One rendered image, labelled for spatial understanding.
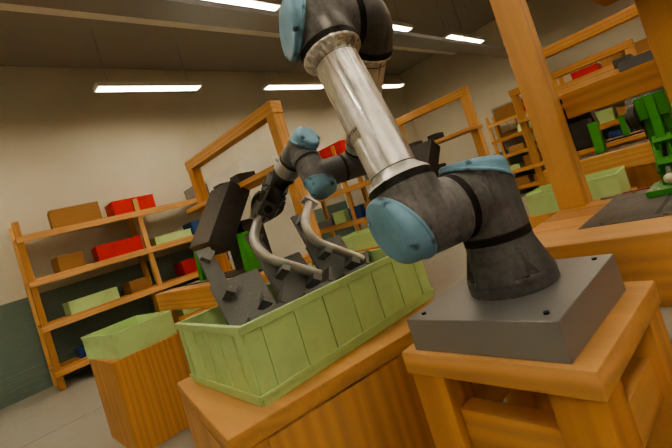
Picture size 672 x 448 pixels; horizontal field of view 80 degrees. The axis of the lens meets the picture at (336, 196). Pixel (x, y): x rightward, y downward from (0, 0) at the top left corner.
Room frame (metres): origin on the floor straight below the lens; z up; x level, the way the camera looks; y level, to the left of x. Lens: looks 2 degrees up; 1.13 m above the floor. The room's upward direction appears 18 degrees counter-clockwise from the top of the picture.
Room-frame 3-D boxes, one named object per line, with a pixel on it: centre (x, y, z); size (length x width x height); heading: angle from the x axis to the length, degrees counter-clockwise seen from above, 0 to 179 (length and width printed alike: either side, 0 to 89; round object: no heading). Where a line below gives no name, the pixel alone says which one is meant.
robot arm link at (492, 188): (0.71, -0.24, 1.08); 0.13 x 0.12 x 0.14; 112
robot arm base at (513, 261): (0.71, -0.25, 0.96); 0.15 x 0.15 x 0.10
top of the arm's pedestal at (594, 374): (0.72, -0.25, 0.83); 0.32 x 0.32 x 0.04; 41
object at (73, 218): (6.27, 3.10, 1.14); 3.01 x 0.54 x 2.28; 134
